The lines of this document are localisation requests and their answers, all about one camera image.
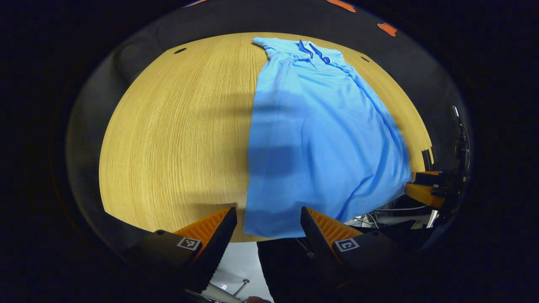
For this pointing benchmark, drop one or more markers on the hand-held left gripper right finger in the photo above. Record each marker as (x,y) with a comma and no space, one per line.
(318,240)

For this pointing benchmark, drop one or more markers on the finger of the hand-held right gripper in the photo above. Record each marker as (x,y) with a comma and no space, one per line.
(425,195)
(429,178)

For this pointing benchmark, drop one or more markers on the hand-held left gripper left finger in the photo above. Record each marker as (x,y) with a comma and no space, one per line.
(219,248)

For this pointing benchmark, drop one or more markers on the light blue T-shirt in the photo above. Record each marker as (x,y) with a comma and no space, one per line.
(320,139)

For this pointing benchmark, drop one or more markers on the person's dark trousers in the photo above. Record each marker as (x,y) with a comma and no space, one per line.
(286,269)

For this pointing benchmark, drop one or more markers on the grey chair base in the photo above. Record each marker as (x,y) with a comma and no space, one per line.
(219,292)

